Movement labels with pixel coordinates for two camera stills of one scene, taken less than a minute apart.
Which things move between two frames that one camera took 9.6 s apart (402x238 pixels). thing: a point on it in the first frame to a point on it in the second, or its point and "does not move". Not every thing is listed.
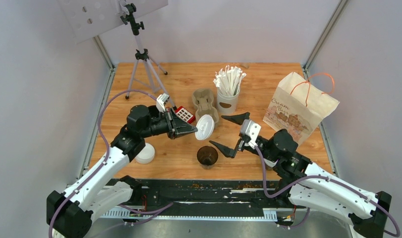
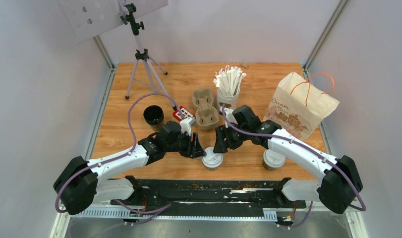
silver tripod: (142, 54) does not move
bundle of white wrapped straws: (228, 81) does not move
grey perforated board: (88, 18) does not move
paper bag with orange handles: (299, 104) does not move
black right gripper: (230, 152) to (221, 146)
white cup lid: (205, 125) to (212, 159)
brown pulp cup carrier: (202, 98) does not move
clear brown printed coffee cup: (207, 155) to (213, 168)
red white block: (185, 115) does not move
